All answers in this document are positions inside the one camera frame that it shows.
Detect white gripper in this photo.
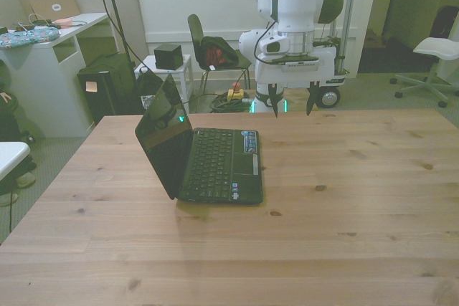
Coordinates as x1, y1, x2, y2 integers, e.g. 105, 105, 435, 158
255, 46, 341, 118

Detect black Asus laptop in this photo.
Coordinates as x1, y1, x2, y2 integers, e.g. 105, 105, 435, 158
134, 72, 265, 205

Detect white wheeled robot cart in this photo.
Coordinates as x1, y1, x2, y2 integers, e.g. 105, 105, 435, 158
320, 69, 348, 110

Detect yellow emergency stop button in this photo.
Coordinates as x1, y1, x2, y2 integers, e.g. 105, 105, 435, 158
227, 82, 245, 103

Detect dark clothing with red lining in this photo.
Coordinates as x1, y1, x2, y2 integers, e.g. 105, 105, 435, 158
199, 35, 240, 71

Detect aluminium profile pole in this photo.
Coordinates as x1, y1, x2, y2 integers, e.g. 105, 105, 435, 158
331, 0, 360, 75

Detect small white side table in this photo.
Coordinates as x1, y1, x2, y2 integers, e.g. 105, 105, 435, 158
133, 54, 195, 107

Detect black plastic chair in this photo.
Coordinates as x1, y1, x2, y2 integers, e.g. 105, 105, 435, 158
186, 14, 252, 96

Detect black cube box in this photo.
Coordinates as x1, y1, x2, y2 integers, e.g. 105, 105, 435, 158
153, 43, 185, 71

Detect black bag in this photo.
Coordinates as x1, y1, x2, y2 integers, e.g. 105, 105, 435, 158
136, 65, 165, 97

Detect white swivel office chair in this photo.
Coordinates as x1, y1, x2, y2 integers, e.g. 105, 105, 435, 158
393, 36, 459, 109

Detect black case with sticky note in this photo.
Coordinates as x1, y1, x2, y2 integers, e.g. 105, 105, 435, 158
76, 54, 139, 125

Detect white desk cabinet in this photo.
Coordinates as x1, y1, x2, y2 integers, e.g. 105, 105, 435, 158
0, 11, 120, 139

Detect brown cardboard box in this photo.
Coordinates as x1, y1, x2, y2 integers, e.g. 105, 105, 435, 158
19, 0, 82, 24

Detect patterned turquoise cushion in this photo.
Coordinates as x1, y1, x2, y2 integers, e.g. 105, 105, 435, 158
0, 27, 60, 52

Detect seated person in dark clothes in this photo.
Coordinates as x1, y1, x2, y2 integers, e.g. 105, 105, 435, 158
0, 58, 37, 208

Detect white rounded table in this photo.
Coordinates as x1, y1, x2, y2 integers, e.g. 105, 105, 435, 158
0, 140, 32, 182

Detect coiled dark cables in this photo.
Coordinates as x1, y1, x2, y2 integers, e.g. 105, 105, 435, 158
209, 92, 252, 114

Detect black camera stand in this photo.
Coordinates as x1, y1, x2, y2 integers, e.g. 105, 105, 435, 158
83, 0, 145, 114

